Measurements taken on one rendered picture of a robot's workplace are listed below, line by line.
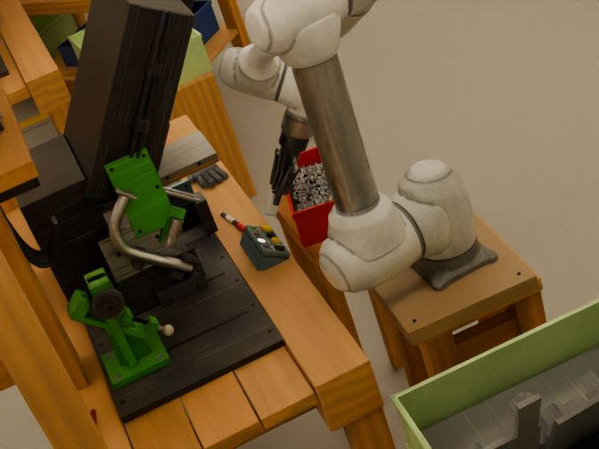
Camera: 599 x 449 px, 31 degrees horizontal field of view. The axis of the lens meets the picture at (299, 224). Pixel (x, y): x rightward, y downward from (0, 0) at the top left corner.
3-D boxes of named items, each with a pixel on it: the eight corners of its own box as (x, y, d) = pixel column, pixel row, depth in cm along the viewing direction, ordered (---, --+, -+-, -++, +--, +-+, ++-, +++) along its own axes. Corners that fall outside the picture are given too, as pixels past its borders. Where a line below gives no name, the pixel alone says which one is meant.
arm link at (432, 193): (491, 236, 260) (475, 160, 248) (433, 274, 254) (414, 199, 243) (448, 213, 273) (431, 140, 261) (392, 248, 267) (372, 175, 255)
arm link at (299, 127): (311, 109, 286) (304, 130, 288) (280, 103, 281) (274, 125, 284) (324, 122, 278) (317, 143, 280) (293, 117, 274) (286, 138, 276)
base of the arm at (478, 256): (452, 221, 280) (447, 203, 277) (500, 258, 262) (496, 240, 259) (391, 252, 276) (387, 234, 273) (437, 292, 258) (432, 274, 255)
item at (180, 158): (202, 138, 306) (199, 129, 304) (219, 161, 293) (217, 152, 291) (74, 196, 300) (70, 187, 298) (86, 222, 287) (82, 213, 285)
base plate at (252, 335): (165, 159, 349) (163, 153, 348) (285, 345, 259) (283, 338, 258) (44, 214, 342) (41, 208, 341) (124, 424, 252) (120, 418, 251)
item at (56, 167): (109, 229, 320) (64, 133, 301) (134, 280, 295) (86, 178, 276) (51, 255, 317) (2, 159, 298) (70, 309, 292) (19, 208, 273)
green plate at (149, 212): (172, 213, 288) (140, 142, 281) (178, 221, 280) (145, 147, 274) (133, 231, 286) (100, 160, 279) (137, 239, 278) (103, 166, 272)
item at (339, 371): (200, 150, 375) (185, 113, 366) (385, 405, 252) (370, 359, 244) (163, 167, 372) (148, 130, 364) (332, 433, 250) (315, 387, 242)
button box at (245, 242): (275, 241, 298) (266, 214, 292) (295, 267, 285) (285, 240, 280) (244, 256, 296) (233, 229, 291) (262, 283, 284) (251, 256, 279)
